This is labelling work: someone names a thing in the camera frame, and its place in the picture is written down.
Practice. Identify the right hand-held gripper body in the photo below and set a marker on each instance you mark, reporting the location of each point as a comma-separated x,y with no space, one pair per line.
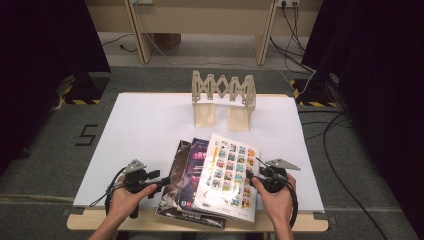
276,181

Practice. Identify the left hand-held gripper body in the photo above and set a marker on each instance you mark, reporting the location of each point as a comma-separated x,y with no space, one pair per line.
136,180

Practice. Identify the black and red magazine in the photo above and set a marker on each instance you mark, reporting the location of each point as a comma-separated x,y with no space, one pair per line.
170,186

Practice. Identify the white book with colourful pictures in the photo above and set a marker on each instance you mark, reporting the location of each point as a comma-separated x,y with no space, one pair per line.
230,173

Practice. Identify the purple magazine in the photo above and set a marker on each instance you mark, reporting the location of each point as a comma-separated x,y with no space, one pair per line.
191,173

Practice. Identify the beige expandable book rack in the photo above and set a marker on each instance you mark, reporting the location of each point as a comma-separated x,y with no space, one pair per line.
205,115

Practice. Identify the person's right hand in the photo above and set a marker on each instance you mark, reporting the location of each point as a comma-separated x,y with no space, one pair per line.
278,206

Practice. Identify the person's left hand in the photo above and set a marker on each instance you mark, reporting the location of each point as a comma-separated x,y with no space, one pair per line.
123,203

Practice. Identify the white board mat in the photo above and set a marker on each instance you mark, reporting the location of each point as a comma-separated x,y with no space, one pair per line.
116,140

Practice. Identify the light wooden table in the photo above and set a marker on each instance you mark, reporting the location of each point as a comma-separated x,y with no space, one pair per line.
305,225

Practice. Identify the grey tape piece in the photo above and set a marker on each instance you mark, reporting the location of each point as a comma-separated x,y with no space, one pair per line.
325,218
72,211

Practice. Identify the stand base with striped tape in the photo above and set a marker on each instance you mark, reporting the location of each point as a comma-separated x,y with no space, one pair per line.
315,91
85,90

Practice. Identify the brown box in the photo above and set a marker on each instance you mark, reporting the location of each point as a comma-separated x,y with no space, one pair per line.
168,40

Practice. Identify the black curtain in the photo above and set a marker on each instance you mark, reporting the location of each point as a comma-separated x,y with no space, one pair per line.
383,83
40,66

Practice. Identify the beige wooden desk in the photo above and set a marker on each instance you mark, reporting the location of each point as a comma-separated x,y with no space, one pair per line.
200,20

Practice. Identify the white wall socket with plugs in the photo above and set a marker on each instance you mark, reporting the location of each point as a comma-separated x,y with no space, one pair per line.
288,3

